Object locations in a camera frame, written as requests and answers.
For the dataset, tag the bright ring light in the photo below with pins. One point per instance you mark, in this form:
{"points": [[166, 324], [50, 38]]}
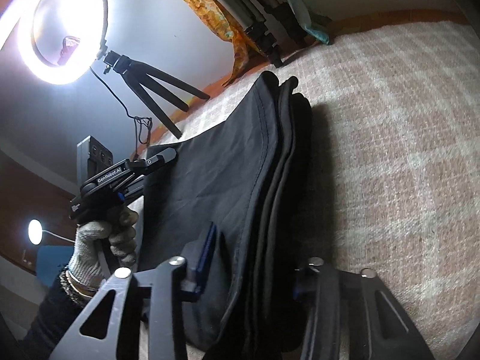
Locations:
{"points": [[58, 40]]}

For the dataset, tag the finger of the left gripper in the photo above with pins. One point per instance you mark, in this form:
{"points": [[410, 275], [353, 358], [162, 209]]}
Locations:
{"points": [[154, 163], [133, 191]]}

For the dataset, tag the round wall lamp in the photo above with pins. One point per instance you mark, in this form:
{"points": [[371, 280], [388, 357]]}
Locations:
{"points": [[35, 232]]}

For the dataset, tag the left gloved hand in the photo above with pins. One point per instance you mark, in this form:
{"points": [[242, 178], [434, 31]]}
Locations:
{"points": [[99, 245]]}

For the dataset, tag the orange patterned scarf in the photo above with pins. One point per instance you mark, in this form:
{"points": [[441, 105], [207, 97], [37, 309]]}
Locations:
{"points": [[224, 26]]}

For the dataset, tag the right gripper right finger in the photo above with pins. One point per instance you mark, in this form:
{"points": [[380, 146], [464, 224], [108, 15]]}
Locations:
{"points": [[378, 327]]}

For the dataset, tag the checked beige bed cover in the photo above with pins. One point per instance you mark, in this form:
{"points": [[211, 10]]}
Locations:
{"points": [[402, 109]]}

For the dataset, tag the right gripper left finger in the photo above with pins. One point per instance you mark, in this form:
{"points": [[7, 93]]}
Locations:
{"points": [[109, 326]]}

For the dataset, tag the left dark sleeve forearm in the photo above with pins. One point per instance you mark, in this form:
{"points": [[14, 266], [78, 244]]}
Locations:
{"points": [[56, 313]]}

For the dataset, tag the black pants yellow stripes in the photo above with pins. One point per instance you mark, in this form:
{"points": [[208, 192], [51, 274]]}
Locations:
{"points": [[263, 178]]}

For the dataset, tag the folded silver tripod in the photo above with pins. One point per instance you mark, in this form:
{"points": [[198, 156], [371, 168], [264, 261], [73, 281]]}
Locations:
{"points": [[251, 16]]}

